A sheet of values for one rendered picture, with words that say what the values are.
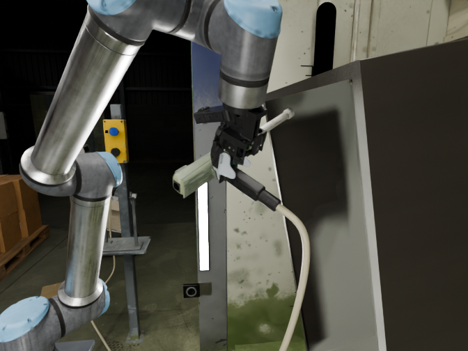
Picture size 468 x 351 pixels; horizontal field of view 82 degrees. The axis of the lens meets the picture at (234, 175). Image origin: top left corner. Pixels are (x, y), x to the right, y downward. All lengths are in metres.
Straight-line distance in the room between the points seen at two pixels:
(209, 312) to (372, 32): 1.92
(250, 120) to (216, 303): 1.53
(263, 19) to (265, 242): 1.45
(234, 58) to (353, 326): 1.35
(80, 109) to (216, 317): 1.63
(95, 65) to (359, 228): 1.13
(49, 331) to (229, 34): 1.10
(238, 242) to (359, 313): 0.73
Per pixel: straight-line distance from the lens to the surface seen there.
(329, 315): 1.46
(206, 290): 1.85
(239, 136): 0.55
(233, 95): 0.49
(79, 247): 1.05
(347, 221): 1.27
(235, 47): 0.46
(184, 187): 0.59
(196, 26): 0.52
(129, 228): 1.94
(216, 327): 2.02
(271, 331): 2.10
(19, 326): 1.20
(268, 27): 0.46
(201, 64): 1.56
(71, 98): 0.58
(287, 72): 1.63
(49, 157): 0.72
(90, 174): 0.87
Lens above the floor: 1.54
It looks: 11 degrees down
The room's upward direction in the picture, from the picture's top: straight up
